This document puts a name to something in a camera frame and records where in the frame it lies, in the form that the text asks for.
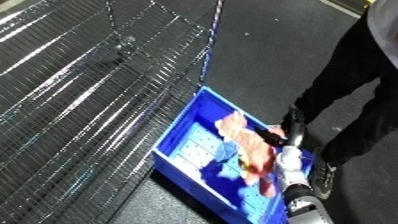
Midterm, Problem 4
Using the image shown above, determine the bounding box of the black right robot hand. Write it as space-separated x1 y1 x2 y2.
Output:
252 105 310 149

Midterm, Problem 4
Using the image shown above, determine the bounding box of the orange plush toy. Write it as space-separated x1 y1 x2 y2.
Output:
211 110 288 198

